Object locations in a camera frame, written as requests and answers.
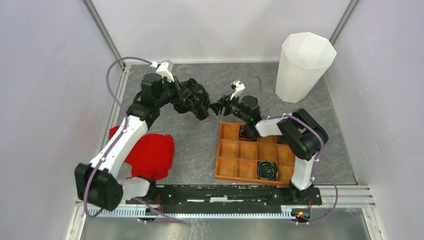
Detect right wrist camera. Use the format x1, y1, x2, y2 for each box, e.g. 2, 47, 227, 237
230, 80, 246, 100

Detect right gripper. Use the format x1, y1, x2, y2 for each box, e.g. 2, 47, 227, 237
208, 91, 249, 123

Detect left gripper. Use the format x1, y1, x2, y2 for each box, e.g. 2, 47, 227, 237
155, 76, 192, 108

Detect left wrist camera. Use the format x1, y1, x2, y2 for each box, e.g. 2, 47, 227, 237
155, 60, 175, 83

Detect red cloth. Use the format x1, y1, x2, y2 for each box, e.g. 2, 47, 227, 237
124, 133, 175, 181

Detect rolled sock orange stripes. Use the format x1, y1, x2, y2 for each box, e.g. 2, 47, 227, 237
238, 125, 257, 142

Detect rolled sock yellow blue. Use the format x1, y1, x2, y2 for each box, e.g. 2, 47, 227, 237
257, 160, 279, 181

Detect black trash bag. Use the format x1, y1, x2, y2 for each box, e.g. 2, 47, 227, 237
172, 77, 211, 121

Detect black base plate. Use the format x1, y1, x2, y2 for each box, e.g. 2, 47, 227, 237
141, 184, 323, 214

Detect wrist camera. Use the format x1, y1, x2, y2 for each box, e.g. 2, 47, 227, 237
230, 80, 246, 100
155, 60, 175, 83

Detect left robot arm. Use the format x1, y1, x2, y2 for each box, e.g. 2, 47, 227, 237
74, 73, 181, 211

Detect white slotted cable duct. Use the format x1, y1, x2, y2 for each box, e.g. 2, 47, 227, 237
98, 206, 295, 220

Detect wooden compartment tray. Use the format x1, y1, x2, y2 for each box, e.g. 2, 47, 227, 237
214, 122, 295, 187

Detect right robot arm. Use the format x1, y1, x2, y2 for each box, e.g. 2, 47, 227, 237
209, 95, 329, 204

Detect white trash bin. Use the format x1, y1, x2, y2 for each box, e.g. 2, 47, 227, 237
275, 32, 337, 103

